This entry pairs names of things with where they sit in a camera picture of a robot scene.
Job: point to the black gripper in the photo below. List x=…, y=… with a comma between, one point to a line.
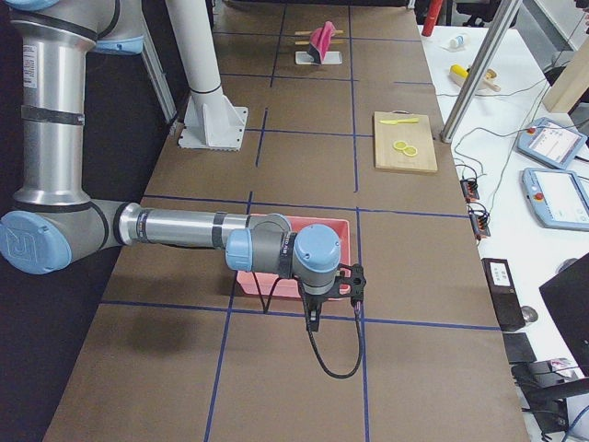
x=312, y=304

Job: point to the pink grey cloth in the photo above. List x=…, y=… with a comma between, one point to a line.
x=320, y=39

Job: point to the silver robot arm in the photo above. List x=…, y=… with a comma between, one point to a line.
x=54, y=222

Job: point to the pink plastic bin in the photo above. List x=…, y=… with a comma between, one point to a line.
x=324, y=240

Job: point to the lemon slice far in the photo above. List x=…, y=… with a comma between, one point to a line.
x=400, y=145

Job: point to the lemon slice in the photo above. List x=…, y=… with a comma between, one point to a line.
x=410, y=151
x=400, y=145

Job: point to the lemon slice near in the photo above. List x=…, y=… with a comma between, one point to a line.
x=410, y=151

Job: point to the orange connector block near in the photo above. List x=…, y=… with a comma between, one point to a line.
x=479, y=220

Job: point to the orange connector block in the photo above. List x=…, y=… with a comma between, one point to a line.
x=469, y=188
x=479, y=220

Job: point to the black adapter box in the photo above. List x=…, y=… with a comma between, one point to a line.
x=503, y=296

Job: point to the orange connector block far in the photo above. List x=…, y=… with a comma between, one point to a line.
x=469, y=188

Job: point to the bamboo cutting board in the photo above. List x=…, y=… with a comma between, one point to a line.
x=418, y=135

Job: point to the yellow plastic knife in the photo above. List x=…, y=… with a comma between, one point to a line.
x=400, y=121

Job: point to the white rectangular tray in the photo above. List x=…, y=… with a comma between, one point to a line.
x=330, y=58

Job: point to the wooden rack rod front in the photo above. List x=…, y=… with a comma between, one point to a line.
x=332, y=42

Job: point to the wooden rack rod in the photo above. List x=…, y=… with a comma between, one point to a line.
x=309, y=32
x=332, y=42

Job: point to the teach pendant near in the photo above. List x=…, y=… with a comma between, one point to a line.
x=556, y=198

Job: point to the teach pendant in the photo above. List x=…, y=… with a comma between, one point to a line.
x=550, y=143
x=556, y=198

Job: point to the wooden rack rod rear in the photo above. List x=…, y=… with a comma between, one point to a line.
x=309, y=32

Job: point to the teach pendant far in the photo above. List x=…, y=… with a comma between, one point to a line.
x=550, y=143

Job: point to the beige dustpan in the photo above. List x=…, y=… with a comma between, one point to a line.
x=485, y=83

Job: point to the red cylinder bottle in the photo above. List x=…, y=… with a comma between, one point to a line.
x=431, y=18

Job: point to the wooden block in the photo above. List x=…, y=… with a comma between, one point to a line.
x=567, y=91

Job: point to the white pedestal column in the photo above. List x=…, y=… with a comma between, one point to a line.
x=210, y=121

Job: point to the aluminium frame post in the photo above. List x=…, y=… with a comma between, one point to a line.
x=495, y=33

